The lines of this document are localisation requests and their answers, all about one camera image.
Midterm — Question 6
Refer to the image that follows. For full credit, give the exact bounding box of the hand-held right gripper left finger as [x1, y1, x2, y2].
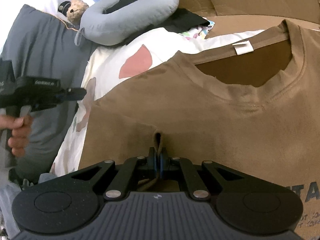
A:
[72, 147, 158, 200]

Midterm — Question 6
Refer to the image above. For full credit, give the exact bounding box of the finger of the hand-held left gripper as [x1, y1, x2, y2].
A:
[57, 88, 87, 103]

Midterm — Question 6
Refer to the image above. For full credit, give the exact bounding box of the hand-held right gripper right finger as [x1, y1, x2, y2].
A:
[160, 148, 244, 200]

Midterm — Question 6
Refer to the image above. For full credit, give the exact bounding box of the brown t-shirt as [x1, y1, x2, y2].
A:
[77, 19, 320, 240]

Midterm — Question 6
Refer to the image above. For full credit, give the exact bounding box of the person's left hand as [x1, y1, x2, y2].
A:
[0, 116, 33, 157]

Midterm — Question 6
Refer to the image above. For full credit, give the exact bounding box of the dark grey pillow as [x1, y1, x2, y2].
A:
[0, 4, 98, 180]

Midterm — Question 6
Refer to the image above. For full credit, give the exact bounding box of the cream bear printed blanket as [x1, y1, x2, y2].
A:
[51, 26, 265, 178]

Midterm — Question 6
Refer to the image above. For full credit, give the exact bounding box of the grey neck pillow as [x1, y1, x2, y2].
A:
[74, 0, 180, 47]

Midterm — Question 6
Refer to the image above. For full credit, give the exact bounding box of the small teddy bear toy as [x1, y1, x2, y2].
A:
[58, 0, 90, 24]

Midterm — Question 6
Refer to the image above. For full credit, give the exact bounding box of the black cloth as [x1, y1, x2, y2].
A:
[105, 0, 210, 34]

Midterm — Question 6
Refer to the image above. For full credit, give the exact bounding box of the colourful patterned cloth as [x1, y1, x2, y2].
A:
[184, 19, 215, 40]

